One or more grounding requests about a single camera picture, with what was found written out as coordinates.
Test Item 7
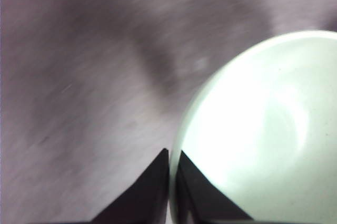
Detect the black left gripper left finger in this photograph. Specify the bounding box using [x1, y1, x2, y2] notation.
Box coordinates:
[88, 148, 170, 224]

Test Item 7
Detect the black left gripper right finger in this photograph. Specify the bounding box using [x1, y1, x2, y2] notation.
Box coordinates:
[175, 150, 254, 224]

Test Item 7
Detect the green ribbed bowl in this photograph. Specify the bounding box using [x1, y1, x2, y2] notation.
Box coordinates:
[168, 30, 337, 224]

